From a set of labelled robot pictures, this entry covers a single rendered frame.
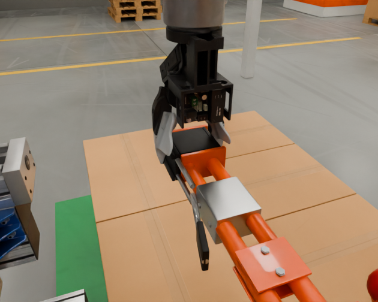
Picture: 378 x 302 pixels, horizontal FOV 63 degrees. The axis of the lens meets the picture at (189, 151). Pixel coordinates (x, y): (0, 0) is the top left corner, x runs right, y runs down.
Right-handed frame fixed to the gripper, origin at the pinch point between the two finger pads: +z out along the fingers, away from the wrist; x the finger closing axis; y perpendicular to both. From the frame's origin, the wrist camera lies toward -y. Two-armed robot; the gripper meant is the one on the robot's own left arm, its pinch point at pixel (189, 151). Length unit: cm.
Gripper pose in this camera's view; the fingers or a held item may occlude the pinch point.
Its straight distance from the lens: 51.4
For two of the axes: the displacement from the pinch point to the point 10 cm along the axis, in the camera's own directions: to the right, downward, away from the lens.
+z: 0.0, 8.4, 5.5
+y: 3.3, 5.2, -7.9
